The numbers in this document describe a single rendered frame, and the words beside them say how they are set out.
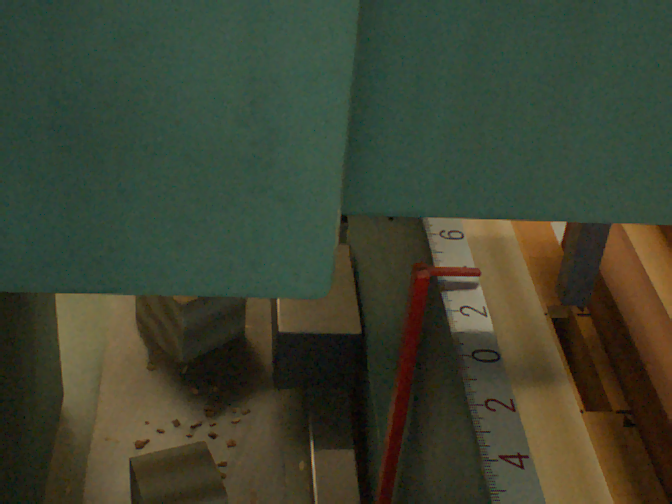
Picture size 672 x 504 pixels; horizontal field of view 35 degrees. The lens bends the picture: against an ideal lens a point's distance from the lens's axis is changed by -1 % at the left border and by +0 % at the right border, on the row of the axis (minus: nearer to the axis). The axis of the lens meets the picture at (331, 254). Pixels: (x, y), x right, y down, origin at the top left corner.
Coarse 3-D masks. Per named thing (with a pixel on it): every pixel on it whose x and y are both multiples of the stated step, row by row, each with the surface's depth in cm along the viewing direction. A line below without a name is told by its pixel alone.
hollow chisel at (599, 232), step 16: (576, 224) 32; (592, 224) 31; (608, 224) 31; (576, 240) 32; (592, 240) 32; (576, 256) 32; (592, 256) 32; (560, 272) 33; (576, 272) 32; (592, 272) 32; (560, 288) 33; (576, 288) 33; (592, 288) 33; (576, 304) 33
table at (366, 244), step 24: (360, 216) 50; (360, 240) 50; (360, 264) 50; (384, 264) 43; (360, 288) 50; (384, 288) 42; (384, 312) 42; (384, 336) 42; (384, 360) 42; (384, 384) 42; (384, 408) 42; (408, 408) 36; (384, 432) 41; (408, 432) 36; (408, 456) 36; (408, 480) 36
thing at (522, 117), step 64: (384, 0) 23; (448, 0) 24; (512, 0) 24; (576, 0) 24; (640, 0) 24; (384, 64) 24; (448, 64) 24; (512, 64) 25; (576, 64) 25; (640, 64) 25; (384, 128) 25; (448, 128) 25; (512, 128) 26; (576, 128) 26; (640, 128) 26; (384, 192) 26; (448, 192) 27; (512, 192) 27; (576, 192) 27; (640, 192) 27
